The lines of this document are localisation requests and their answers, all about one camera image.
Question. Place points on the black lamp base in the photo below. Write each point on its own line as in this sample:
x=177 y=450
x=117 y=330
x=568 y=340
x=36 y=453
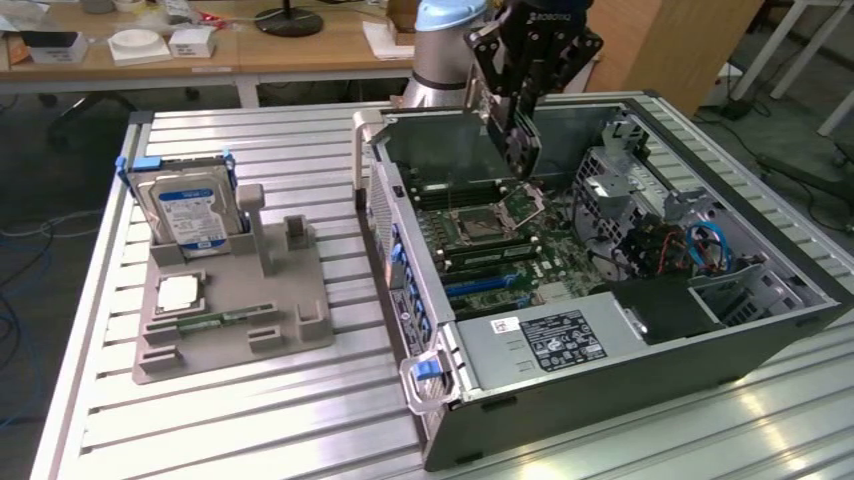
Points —
x=288 y=24

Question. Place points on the black graphics card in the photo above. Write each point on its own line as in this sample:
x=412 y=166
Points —
x=523 y=145

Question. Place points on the black RAM slot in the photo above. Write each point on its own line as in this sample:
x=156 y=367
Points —
x=461 y=195
x=463 y=202
x=485 y=241
x=484 y=235
x=487 y=247
x=459 y=189

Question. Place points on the long black expansion slot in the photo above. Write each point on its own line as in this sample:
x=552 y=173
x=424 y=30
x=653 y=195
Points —
x=479 y=273

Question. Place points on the hard disk with blue rails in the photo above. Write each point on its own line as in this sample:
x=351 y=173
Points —
x=186 y=215

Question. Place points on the blue case latch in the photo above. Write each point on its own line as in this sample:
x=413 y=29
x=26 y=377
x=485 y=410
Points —
x=428 y=371

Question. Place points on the metal drive cage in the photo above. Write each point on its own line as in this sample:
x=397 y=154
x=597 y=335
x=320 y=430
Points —
x=613 y=200

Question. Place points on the CPU socket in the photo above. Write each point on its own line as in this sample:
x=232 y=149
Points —
x=476 y=225

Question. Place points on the blue expansion slot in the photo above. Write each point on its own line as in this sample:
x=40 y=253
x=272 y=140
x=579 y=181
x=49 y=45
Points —
x=481 y=286

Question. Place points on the wooden desk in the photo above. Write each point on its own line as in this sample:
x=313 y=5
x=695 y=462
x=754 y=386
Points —
x=300 y=55

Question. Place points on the green motherboard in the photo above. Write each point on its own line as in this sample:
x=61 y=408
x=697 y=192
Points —
x=547 y=280

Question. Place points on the installed RAM stick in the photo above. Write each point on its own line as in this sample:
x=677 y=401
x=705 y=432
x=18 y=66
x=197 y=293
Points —
x=489 y=256

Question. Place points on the white paper stack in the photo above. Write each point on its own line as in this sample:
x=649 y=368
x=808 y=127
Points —
x=387 y=42

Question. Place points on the wooden cabinet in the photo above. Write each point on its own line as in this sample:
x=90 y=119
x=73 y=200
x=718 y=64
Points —
x=667 y=50

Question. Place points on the grey parts rack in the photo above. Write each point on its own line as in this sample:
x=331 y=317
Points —
x=233 y=300

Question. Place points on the silver CPU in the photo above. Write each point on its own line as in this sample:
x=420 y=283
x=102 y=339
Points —
x=178 y=295

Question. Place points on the metal socket cover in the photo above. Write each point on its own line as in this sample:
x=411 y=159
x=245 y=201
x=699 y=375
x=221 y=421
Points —
x=523 y=205

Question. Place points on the blue card retention clip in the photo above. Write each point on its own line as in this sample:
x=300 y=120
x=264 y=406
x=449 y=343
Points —
x=400 y=257
x=413 y=296
x=397 y=235
x=420 y=315
x=405 y=277

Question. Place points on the loose green RAM stick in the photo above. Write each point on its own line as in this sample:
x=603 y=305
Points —
x=213 y=318

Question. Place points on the black office chair base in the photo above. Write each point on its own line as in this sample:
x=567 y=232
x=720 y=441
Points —
x=86 y=115

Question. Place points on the white box with black lid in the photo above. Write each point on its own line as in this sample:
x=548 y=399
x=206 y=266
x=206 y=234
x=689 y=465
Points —
x=60 y=52

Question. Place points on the grey power supply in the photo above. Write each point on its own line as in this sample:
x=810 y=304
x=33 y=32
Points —
x=493 y=350

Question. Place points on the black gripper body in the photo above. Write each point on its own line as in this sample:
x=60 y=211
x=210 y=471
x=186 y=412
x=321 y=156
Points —
x=543 y=30

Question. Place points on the black plastic shroud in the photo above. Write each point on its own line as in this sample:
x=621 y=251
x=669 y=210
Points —
x=660 y=310

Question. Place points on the brown cardboard box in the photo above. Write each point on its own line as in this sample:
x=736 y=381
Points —
x=403 y=12

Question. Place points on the metal disk bay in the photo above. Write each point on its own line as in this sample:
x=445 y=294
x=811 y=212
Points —
x=747 y=295

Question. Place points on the white table frame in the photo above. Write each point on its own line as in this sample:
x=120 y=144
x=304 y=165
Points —
x=800 y=30

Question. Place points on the open black PC case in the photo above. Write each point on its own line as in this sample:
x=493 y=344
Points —
x=600 y=415

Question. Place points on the small white box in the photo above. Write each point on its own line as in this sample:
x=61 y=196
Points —
x=192 y=42

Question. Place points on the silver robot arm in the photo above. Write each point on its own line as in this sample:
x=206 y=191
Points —
x=433 y=65

